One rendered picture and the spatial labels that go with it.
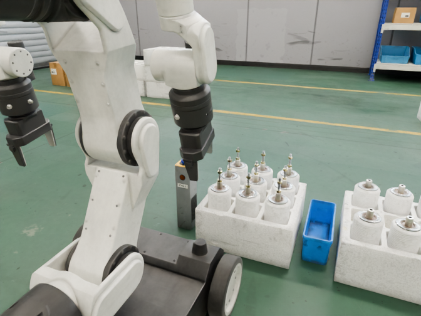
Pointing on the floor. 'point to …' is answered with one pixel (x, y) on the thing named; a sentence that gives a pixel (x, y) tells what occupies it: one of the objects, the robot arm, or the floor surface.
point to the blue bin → (318, 231)
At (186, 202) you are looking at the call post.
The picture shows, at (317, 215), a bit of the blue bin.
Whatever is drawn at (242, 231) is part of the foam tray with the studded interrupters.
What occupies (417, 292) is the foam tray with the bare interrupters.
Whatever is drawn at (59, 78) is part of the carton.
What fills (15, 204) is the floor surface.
